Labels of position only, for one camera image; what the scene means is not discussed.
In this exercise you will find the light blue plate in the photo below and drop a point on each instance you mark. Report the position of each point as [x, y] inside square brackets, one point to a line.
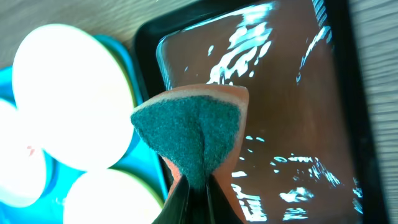
[24, 170]

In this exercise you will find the yellow plate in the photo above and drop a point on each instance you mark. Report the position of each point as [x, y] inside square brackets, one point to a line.
[74, 95]
[111, 197]

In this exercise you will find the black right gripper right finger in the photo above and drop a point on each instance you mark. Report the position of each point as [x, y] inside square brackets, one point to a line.
[219, 211]

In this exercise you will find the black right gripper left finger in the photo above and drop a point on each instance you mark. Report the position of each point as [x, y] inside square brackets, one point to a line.
[175, 209]

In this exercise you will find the black tray with brown water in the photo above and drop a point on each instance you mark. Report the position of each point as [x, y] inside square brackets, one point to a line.
[307, 154]

